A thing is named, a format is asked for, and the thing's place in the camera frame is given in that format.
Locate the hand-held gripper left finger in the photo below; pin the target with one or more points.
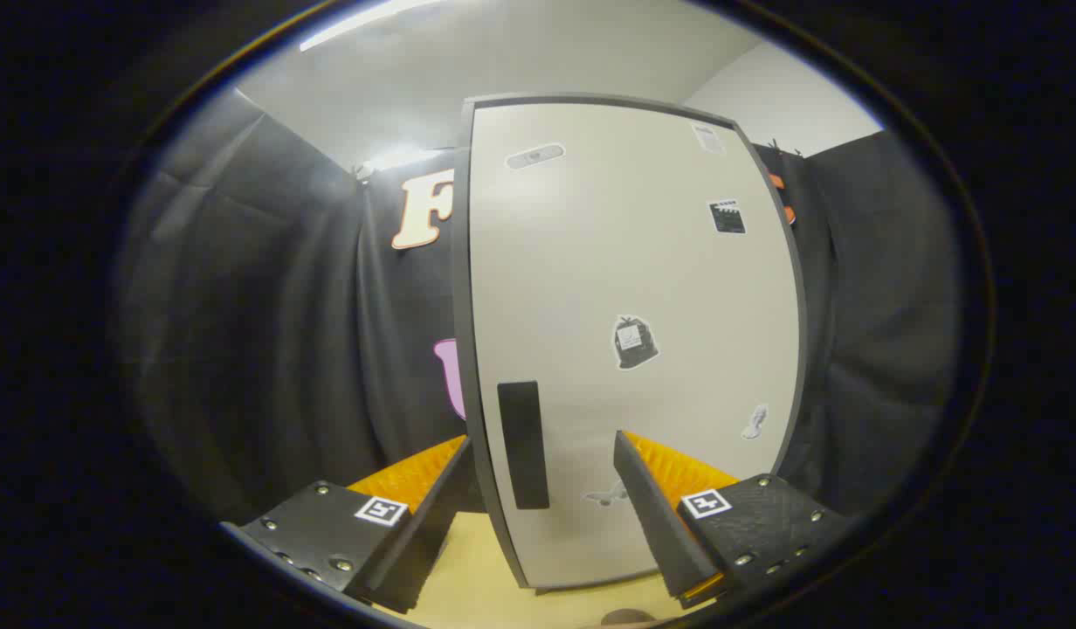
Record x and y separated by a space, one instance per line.
433 524

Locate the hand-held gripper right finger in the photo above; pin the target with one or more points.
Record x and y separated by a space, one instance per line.
656 515

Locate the grey shoe cabinet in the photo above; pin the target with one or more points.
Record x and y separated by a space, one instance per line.
461 306

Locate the black backdrop cloth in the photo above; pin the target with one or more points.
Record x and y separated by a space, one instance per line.
267 306

